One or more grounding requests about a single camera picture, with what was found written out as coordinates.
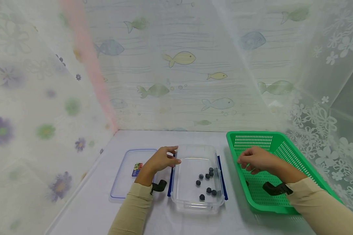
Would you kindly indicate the group of dark blue balls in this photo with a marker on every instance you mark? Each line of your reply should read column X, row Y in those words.
column 208, row 190

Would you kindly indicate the person's left forearm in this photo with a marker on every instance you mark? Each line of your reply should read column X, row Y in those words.
column 132, row 209

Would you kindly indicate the person's right forearm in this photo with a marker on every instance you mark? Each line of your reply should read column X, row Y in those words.
column 320, row 209

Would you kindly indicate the green plastic basket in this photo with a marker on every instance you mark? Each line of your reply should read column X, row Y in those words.
column 263, row 202

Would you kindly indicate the black wrist band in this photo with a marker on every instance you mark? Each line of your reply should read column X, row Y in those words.
column 275, row 189
column 159, row 186

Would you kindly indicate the person's left hand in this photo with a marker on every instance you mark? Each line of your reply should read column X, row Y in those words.
column 156, row 163

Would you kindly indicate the person's left index finger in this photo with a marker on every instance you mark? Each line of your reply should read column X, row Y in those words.
column 175, row 161

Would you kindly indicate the person's right fingers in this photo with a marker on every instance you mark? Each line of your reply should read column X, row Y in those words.
column 247, row 164

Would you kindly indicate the clear plastic lid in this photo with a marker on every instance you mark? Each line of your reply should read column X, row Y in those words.
column 125, row 186

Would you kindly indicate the clear plastic container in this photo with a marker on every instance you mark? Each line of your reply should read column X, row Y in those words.
column 191, row 204

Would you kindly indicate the person's right hand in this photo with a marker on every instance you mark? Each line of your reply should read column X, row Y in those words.
column 261, row 160

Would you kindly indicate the person's left thumb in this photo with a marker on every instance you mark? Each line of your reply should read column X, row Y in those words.
column 171, row 149

